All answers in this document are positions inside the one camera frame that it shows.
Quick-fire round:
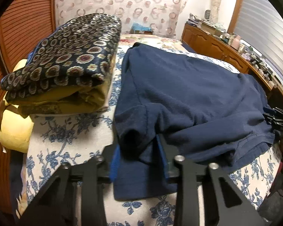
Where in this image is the navy blue printed t-shirt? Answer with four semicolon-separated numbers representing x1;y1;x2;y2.
113;43;275;201

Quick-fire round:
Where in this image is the blue floral white blanket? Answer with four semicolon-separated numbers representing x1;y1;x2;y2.
16;45;281;225

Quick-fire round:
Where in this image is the pink jug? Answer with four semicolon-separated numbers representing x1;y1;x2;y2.
231;35;241;50

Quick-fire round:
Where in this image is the grey window blind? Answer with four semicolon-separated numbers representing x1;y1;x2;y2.
234;0;283;75

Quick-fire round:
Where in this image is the wooden sideboard cabinet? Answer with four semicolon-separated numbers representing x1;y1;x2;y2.
181;24;283;101

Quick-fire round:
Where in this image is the cardboard box on sideboard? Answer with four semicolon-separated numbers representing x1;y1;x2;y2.
200;22;222;37

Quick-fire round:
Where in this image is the yellow folded cloth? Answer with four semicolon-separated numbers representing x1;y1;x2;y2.
4;56;115;117

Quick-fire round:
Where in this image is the navy blue bed sheet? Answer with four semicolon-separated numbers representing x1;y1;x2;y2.
181;41;196;53

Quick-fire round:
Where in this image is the small white desk fan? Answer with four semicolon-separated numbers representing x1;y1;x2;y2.
205;9;211;20

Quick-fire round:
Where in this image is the dark circle-patterned folded cloth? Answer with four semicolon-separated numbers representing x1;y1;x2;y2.
0;13;122;102

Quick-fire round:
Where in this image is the circle-patterned sheer curtain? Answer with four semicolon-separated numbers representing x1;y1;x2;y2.
55;0;187;38

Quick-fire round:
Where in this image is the cardboard box with blue bag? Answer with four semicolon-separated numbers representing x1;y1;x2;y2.
130;22;153;35

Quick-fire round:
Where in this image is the floral pink bed quilt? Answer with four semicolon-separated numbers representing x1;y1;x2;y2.
119;34;183;50

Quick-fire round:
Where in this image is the brown louvered wardrobe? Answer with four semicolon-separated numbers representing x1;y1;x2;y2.
0;0;55;214

